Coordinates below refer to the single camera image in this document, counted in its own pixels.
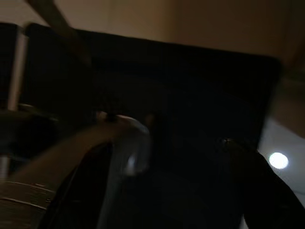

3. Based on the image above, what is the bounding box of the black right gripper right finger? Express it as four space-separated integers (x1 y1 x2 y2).
223 137 305 229

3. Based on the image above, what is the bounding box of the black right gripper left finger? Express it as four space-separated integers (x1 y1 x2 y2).
46 142 114 229

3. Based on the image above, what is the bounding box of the pink translucent measuring cup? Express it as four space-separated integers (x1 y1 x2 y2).
95 111 154 229

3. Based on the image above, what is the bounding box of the round white ceiling light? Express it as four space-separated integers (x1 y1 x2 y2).
267 151 289 170

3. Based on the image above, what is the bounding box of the silver metal pole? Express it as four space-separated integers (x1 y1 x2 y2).
6 25 27 112

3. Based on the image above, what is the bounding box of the black flat panel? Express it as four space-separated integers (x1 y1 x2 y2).
25 22 283 229

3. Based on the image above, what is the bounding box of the brown wooden bar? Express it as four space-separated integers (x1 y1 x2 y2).
26 0 93 67

